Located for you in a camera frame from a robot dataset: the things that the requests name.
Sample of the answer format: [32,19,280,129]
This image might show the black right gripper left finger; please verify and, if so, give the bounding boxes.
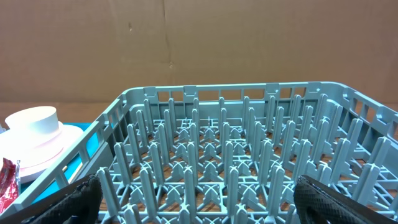
[1,175,103,224]

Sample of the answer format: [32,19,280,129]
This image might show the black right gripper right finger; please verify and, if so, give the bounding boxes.
[294,175,397,224]

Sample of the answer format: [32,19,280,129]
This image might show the red sauce packet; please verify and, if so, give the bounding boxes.
[1,158,21,213]

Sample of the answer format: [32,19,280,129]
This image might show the grey dishwasher rack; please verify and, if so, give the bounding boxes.
[0,81,398,224]

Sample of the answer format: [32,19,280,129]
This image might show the teal plastic tray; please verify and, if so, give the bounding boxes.
[16,121,103,206]

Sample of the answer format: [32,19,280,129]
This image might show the pink plate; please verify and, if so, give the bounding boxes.
[1,124,83,184]

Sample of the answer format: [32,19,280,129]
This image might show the white cup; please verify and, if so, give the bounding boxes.
[5,106,63,138]

